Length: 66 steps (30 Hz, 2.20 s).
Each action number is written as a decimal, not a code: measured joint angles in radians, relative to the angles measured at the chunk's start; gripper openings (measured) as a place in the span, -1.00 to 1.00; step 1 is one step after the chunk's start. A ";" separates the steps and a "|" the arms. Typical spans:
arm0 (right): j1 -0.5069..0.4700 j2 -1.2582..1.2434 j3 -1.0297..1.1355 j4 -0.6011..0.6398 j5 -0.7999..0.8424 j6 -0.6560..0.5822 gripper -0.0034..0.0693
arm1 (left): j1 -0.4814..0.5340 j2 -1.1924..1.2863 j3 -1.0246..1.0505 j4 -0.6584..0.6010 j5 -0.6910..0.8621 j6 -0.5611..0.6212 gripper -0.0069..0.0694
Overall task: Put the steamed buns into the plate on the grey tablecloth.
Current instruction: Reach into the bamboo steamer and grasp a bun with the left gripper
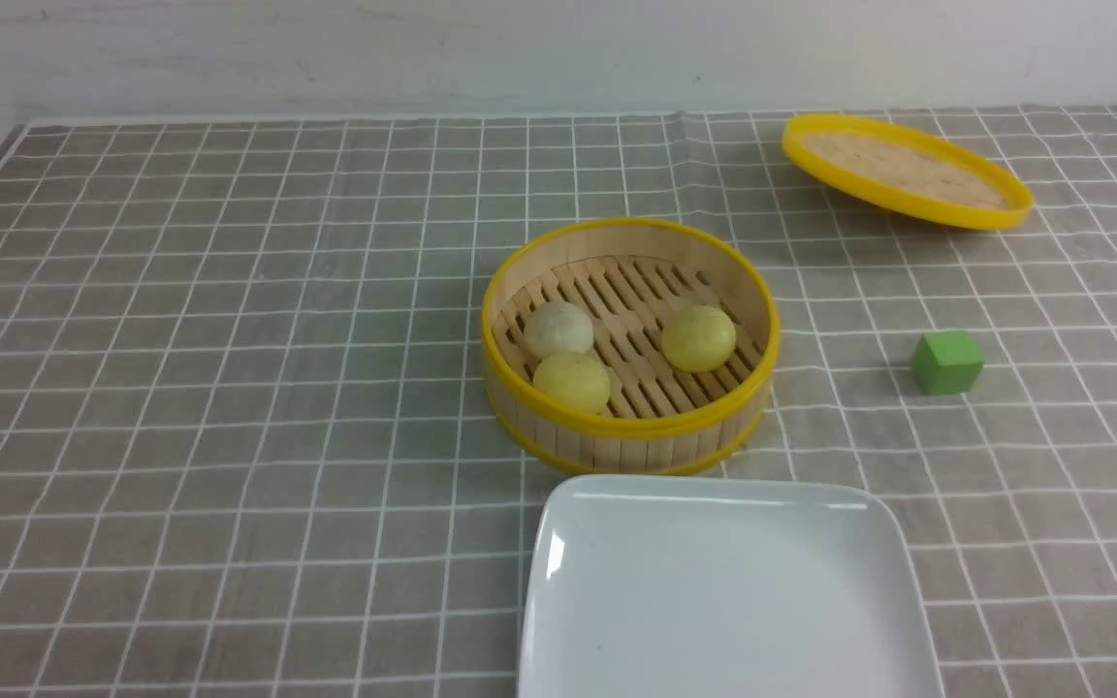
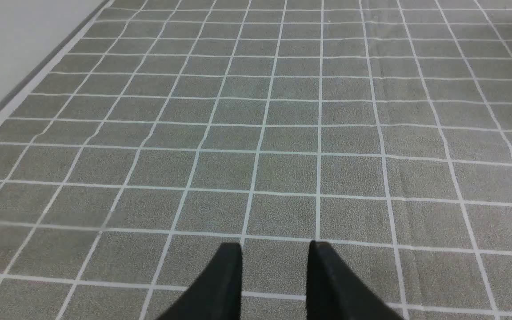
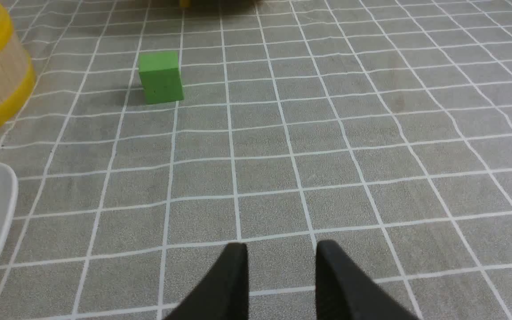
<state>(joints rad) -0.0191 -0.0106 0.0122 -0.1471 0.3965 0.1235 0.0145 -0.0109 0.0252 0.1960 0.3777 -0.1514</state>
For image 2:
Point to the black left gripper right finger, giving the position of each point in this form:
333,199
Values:
334,292

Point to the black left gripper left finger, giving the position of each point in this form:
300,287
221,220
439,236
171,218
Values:
216,293

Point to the grey checked tablecloth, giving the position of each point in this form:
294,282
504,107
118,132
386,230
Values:
383,127

